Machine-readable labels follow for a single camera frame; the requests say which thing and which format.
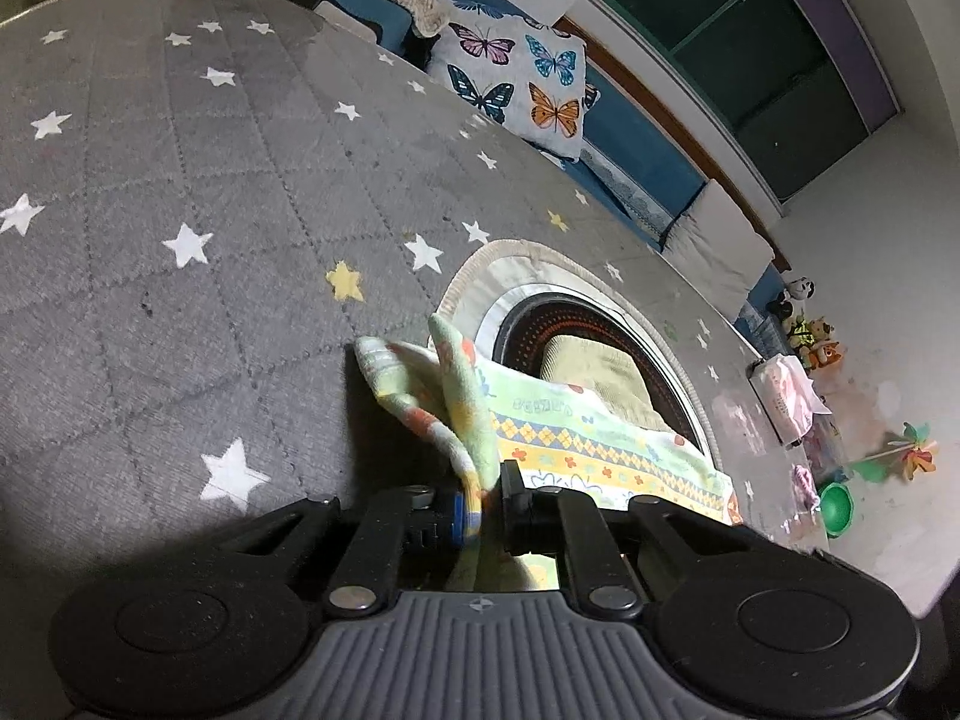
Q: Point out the round beige storage bag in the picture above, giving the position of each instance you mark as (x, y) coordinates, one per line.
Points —
(512, 297)

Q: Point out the cream cloth on sofa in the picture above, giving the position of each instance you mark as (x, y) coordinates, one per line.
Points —
(429, 17)

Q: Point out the beige cushion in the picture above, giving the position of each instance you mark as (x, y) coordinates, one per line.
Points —
(716, 249)

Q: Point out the green plastic bowl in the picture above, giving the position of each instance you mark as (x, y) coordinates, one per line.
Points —
(837, 508)

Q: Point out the orange plush toy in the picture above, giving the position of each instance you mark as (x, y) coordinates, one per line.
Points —
(813, 343)

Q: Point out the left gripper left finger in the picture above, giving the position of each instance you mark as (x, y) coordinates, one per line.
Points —
(405, 538)

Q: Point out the blue sofa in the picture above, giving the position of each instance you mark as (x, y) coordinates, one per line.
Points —
(630, 163)

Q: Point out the pink tissue box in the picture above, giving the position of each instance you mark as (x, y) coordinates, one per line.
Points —
(788, 396)

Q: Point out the butterfly print pillow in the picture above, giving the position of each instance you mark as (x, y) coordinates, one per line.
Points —
(527, 77)

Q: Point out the panda plush toy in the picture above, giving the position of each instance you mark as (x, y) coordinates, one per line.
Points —
(791, 302)

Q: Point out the colourful toy pinwheel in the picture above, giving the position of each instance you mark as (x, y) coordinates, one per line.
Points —
(904, 456)

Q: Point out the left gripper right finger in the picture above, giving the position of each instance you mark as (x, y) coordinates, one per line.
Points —
(567, 525)

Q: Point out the dark window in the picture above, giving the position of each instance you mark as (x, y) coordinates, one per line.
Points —
(796, 83)

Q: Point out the patterned green children's garment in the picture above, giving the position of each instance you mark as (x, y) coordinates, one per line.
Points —
(585, 422)

